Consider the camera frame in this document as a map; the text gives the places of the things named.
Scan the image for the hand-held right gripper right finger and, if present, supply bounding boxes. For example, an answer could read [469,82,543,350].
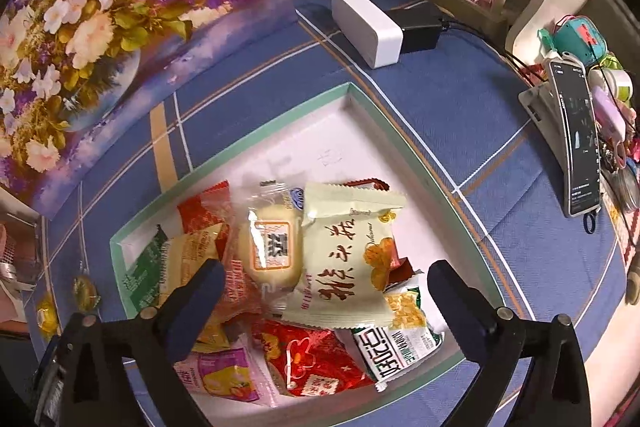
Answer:
[427,259,593,427]

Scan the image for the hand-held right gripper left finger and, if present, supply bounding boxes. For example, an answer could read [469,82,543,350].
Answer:
[59,258,227,427]

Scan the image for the golden yellow snack packet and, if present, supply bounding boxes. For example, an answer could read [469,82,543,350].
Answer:
[159,223,231,353]

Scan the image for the dark green snack packet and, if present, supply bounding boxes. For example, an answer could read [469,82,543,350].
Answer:
[120,224,168,315]

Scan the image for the white green snack packet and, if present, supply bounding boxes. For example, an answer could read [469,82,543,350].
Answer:
[335,274,446,383]

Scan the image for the pink snack packet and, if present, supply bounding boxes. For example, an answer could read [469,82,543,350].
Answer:
[175,334,281,408]

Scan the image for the clear bun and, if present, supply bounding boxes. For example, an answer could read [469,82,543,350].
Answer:
[239,179,307,295]

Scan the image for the plain red snack packet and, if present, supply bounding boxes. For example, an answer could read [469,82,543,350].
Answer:
[177,181,232,233]

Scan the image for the cream snack packet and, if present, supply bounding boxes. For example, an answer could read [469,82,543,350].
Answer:
[282,182,406,329]

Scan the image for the red patterned snack packet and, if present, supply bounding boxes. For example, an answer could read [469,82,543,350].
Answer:
[252,319,376,398]

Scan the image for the white tray with green rim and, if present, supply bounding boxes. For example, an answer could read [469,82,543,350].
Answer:
[109,82,501,427]

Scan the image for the small green yellow snack packet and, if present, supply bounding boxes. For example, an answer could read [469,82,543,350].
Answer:
[72,276,101,310]

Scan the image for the pink wrapped flower bouquet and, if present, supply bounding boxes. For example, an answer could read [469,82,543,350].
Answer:
[0,202,43,323]

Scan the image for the blue plaid tablecloth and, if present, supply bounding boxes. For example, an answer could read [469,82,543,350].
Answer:
[22,0,631,427]

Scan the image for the black smartphone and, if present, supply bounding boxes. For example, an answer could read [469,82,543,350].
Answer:
[549,59,602,219]

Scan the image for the white phone stand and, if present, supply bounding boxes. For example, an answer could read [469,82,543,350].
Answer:
[517,84,571,168]

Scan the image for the pile of colourful trinkets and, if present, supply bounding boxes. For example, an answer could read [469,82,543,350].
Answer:
[585,52,640,228]

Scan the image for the black power adapter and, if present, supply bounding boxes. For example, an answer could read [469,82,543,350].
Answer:
[387,2,446,54]

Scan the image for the white power strip box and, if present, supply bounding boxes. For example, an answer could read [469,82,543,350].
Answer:
[331,0,405,69]

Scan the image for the flower painting canvas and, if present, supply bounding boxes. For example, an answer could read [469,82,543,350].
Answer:
[0,0,296,215]

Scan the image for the black power cable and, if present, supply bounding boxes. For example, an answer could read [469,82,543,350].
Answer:
[440,19,551,85]

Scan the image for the teal toy camera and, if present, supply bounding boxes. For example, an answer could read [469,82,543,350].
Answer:
[537,14,608,65]

